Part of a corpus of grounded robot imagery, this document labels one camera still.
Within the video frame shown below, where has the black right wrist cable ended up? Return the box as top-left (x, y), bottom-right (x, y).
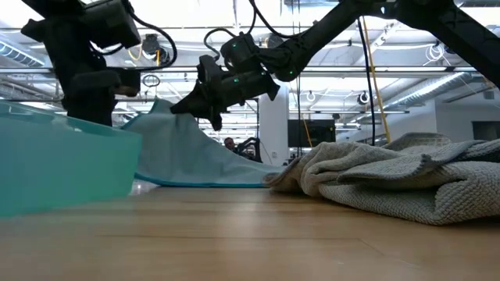
top-left (202, 27), bottom-right (238, 59)

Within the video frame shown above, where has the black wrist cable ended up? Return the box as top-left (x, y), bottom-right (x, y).
top-left (127, 9), bottom-right (179, 73)
top-left (202, 27), bottom-right (238, 59)

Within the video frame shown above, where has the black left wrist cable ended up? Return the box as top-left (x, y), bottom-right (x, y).
top-left (127, 9), bottom-right (179, 73)

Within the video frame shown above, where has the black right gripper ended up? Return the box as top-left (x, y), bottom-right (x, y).
top-left (170, 54), bottom-right (281, 132)

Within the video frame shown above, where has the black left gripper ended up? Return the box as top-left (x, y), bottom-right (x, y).
top-left (62, 68), bottom-right (141, 126)

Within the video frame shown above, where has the grey microfiber towel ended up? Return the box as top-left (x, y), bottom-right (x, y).
top-left (263, 132), bottom-right (500, 226)

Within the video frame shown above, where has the yellow cable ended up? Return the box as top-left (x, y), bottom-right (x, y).
top-left (361, 17), bottom-right (391, 144)

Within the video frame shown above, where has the black hanging cable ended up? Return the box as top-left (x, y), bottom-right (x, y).
top-left (356, 17), bottom-right (377, 146)

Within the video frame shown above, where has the black background equipment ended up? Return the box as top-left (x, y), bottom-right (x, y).
top-left (236, 136), bottom-right (263, 164)

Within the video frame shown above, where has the black ceiling cable reel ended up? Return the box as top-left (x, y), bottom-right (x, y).
top-left (141, 34), bottom-right (161, 55)

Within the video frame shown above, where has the light blue microfiber towel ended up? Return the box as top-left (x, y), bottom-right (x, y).
top-left (120, 97), bottom-right (285, 189)

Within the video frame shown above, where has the teal translucent plastic bin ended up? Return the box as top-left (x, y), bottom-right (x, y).
top-left (0, 100), bottom-right (143, 218)

